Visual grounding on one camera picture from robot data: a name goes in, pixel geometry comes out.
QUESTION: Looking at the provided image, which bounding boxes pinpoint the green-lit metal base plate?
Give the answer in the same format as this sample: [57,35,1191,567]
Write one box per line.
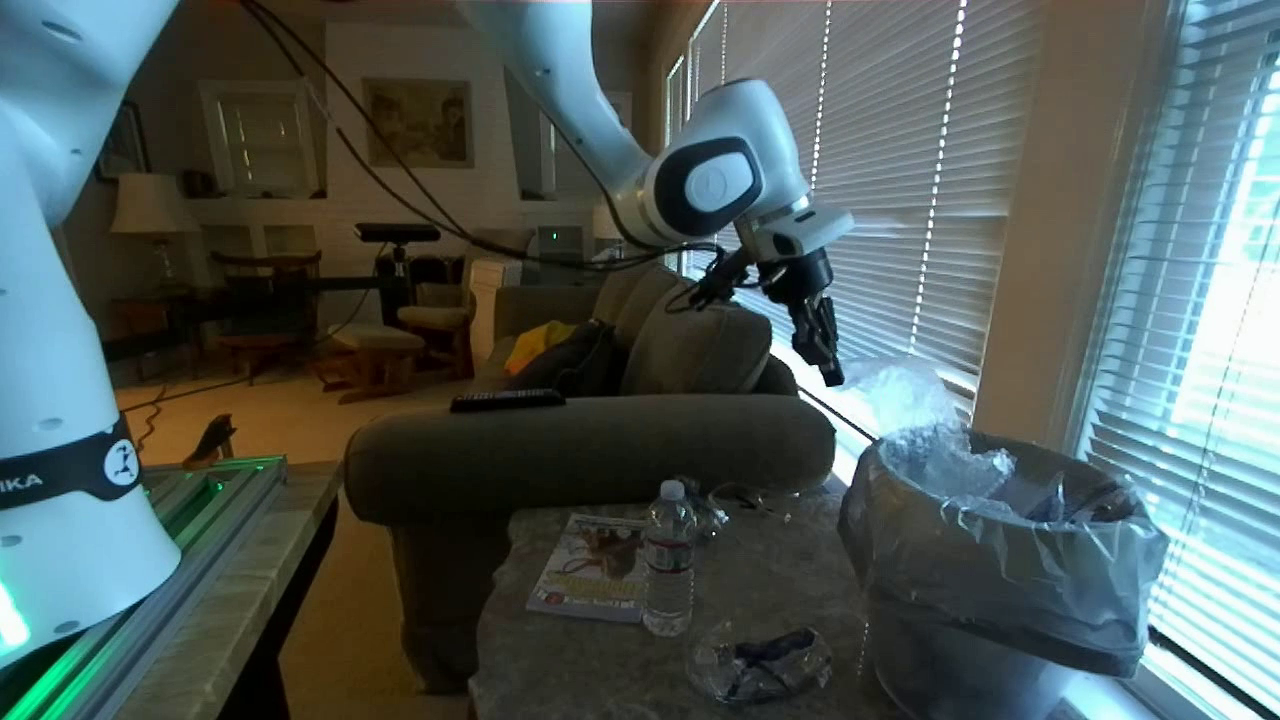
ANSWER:
[0,450,292,720]

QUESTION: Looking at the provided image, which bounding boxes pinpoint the workbench clamp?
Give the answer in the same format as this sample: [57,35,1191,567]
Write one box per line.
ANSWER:
[178,412,244,472]

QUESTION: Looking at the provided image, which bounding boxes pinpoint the olive fabric sofa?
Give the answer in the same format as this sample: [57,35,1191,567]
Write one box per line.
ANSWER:
[339,254,845,695]

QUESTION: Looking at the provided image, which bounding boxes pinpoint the black remote control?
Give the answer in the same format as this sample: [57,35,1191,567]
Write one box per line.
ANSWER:
[449,383,571,415]

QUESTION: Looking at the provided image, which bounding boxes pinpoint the wooden footstool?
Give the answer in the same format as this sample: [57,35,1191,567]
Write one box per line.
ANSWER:
[317,319,433,404]

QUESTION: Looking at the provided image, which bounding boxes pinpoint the bin with plastic liner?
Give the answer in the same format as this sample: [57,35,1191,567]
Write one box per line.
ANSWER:
[837,421,1177,680]

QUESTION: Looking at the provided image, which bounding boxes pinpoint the printed magazine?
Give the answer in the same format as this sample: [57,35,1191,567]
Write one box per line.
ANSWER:
[523,506,661,628]

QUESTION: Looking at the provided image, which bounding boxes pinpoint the black stereo camera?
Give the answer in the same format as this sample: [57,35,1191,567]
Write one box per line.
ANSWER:
[353,221,442,247]

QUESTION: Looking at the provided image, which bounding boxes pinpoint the black pillow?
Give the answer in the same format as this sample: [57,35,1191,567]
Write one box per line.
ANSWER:
[534,319,630,399]

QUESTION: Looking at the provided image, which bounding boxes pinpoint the black camera stand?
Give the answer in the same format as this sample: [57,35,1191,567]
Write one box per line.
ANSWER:
[369,238,466,331]

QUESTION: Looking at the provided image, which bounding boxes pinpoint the dark dining chair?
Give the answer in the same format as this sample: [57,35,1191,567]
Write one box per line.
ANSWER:
[207,247,323,380]

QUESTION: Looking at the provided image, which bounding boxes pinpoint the clear bag with black item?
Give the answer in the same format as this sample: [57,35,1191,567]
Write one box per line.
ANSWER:
[684,617,838,711]

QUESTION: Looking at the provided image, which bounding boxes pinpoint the table lamp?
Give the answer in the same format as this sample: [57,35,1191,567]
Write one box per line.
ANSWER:
[107,168,191,310]

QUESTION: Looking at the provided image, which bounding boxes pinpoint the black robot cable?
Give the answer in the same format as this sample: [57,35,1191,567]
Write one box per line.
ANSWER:
[235,0,750,274]

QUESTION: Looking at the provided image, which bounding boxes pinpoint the clear plastic water bottle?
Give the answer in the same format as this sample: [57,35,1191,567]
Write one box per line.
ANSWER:
[641,477,703,638]

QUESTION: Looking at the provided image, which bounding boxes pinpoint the narrow window blinds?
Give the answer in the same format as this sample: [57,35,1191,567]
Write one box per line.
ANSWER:
[1077,0,1280,720]

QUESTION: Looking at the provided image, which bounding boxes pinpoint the yellow pillow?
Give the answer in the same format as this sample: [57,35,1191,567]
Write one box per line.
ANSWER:
[499,317,580,383]

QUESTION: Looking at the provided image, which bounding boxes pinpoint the framed wall painting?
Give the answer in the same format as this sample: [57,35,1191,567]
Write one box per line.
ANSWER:
[359,77,480,172]

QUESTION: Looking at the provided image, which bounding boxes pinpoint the beige armchair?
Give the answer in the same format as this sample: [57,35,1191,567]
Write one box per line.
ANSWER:
[394,283,480,380]

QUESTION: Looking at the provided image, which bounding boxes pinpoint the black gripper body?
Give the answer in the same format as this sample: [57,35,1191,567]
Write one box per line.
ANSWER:
[732,205,856,317]

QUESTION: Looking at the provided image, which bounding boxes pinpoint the round rubbish can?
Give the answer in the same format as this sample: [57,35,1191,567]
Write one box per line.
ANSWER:
[859,590,1153,720]

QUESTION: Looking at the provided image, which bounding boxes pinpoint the wide window blinds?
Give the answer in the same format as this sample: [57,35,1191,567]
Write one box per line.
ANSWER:
[661,0,1048,446]

